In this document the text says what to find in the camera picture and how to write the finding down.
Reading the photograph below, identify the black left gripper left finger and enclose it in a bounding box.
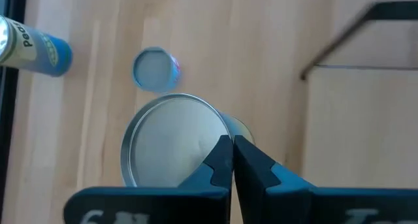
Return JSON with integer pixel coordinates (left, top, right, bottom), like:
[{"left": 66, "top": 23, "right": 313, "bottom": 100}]
[{"left": 63, "top": 135, "right": 234, "bottom": 224}]

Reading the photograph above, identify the peas can blue white label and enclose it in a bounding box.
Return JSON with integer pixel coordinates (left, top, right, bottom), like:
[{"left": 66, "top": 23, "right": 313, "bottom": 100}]
[{"left": 0, "top": 14, "right": 73, "bottom": 78}]

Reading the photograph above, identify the white red salmon can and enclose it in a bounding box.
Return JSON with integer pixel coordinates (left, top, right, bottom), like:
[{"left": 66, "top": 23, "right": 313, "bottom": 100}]
[{"left": 131, "top": 46, "right": 182, "bottom": 93}]

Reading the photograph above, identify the black shelf side frame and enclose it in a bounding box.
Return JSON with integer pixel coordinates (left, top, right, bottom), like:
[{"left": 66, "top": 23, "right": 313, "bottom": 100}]
[{"left": 299, "top": 1, "right": 418, "bottom": 81}]

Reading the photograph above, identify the tomato can blue green label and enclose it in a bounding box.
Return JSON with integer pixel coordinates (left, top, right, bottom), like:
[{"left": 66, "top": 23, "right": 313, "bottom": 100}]
[{"left": 120, "top": 93, "right": 255, "bottom": 188}]

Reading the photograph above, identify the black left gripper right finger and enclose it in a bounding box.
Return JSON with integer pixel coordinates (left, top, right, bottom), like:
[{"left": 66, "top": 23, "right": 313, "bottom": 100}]
[{"left": 233, "top": 135, "right": 418, "bottom": 224}]

